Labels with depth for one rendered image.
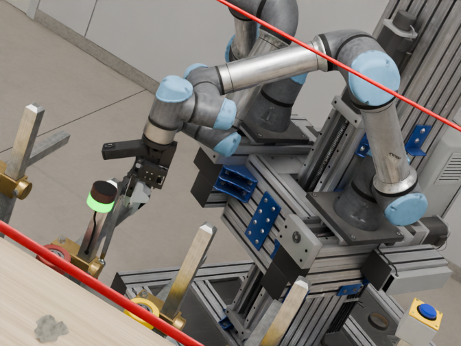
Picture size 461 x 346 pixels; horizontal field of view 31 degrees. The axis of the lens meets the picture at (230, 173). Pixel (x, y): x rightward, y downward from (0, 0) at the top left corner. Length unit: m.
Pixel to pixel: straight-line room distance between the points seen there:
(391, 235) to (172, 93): 0.88
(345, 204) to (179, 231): 1.64
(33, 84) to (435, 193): 2.54
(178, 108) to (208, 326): 1.38
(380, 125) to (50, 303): 0.89
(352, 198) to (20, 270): 0.96
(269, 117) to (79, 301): 1.03
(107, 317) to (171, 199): 2.24
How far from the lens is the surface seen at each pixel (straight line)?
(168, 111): 1.94
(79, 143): 4.30
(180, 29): 4.89
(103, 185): 1.97
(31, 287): 1.95
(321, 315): 3.06
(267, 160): 2.74
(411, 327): 1.87
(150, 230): 3.88
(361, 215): 2.42
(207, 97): 1.97
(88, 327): 1.90
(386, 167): 2.19
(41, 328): 1.85
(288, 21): 2.29
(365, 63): 1.99
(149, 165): 2.02
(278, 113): 2.70
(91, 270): 2.12
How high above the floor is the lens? 2.16
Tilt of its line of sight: 28 degrees down
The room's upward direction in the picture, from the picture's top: 25 degrees clockwise
